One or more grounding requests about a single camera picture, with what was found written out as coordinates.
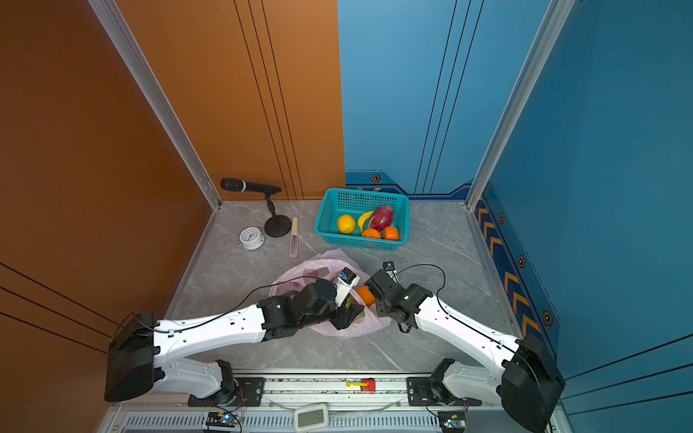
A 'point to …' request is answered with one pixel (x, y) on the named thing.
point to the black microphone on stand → (276, 225)
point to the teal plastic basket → (336, 203)
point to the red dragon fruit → (382, 217)
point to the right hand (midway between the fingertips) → (385, 302)
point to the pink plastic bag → (328, 265)
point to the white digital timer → (311, 418)
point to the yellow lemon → (346, 224)
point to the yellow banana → (361, 220)
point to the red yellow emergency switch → (366, 384)
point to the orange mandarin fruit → (371, 233)
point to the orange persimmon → (366, 295)
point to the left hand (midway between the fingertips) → (358, 301)
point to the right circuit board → (452, 421)
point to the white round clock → (252, 238)
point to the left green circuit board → (219, 419)
